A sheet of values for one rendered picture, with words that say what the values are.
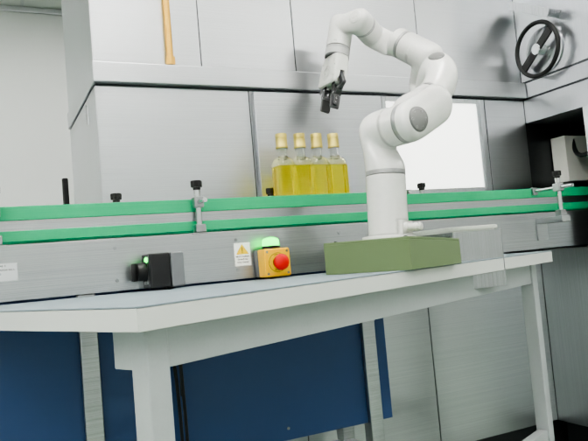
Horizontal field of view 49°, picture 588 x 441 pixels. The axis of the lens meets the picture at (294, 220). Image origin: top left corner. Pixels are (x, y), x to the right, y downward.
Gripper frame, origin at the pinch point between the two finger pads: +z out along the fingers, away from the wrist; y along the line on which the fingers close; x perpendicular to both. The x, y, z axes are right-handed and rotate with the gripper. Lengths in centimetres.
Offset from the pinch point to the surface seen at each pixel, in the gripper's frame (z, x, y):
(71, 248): 58, -67, 14
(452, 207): 22, 47, 4
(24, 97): -64, -82, -311
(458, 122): -14, 59, -12
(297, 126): 5.3, -4.0, -12.3
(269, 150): 15.5, -12.0, -12.5
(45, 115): -55, -66, -311
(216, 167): 24.1, -27.0, -15.7
